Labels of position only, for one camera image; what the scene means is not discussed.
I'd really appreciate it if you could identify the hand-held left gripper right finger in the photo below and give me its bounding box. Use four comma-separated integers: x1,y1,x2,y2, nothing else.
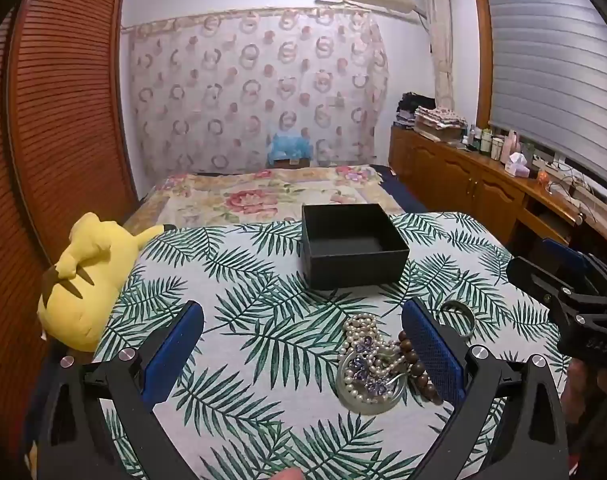
401,298,569,480

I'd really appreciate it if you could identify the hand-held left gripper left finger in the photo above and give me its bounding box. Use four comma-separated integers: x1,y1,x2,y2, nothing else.
36,301,205,480

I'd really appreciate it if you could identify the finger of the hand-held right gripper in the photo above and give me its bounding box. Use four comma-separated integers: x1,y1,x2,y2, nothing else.
542,237,607,283
506,256,575,311

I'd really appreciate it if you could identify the pearl necklace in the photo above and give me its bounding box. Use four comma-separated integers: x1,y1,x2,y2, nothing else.
341,313,409,406

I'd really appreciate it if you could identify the black square box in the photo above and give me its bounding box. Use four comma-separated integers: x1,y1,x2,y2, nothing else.
302,203,411,291

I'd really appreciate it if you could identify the person's right forearm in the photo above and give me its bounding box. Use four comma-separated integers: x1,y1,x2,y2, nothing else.
576,395,607,476

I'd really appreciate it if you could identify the person's right hand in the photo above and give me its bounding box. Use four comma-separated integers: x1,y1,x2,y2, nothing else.
563,357,607,408

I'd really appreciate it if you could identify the silver bangle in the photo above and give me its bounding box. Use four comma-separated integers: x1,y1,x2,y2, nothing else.
438,300,477,339

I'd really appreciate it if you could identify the pink tissue box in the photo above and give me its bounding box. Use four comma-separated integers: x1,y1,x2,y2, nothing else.
501,151,531,177

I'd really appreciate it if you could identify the leaf-print tablecloth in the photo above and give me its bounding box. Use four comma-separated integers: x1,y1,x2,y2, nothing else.
90,211,571,480

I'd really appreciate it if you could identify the yellow plush toy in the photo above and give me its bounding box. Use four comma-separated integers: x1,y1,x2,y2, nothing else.
37,212,176,353

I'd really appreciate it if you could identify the long wooden cabinet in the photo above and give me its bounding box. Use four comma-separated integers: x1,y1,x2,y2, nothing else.
388,125,607,281

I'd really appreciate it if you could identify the row of cosmetic bottles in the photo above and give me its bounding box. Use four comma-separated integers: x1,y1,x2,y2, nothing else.
461,125,537,163

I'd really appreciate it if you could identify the dark blue mattress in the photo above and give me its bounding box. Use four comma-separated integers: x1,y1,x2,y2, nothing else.
373,162,430,214

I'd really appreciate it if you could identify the floral blanket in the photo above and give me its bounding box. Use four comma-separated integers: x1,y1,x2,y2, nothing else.
123,164,407,228

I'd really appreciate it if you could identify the stack of patterned cloths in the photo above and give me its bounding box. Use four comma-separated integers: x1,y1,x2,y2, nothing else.
413,106,468,142

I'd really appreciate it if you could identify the grey window blind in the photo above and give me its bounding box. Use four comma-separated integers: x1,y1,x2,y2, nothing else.
486,0,607,183

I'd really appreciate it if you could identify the stack of dark clothes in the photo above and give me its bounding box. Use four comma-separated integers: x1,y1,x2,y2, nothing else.
396,92,437,131

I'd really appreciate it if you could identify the blue plush toy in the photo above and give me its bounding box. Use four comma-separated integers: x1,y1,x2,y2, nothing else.
266,127,314,167

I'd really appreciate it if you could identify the cream curtain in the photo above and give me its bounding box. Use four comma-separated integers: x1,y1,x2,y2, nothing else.
421,0,457,113

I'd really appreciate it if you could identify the wooden louvred wardrobe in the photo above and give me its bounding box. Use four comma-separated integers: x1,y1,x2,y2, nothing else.
0,0,139,480

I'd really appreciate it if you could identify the brown wooden bead bracelet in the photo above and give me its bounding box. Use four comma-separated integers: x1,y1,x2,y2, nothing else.
397,330,443,406

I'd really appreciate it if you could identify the tangle of cables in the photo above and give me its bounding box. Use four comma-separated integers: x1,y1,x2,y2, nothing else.
548,167,607,211

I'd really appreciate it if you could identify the purple crystal bracelet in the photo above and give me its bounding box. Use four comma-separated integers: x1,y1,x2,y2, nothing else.
350,337,400,396

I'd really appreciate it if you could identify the wooden window frame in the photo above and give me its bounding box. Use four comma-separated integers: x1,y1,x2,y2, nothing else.
472,0,607,221

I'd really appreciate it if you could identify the ring-patterned sheer curtain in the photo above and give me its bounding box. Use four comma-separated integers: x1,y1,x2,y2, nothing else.
128,7,389,178

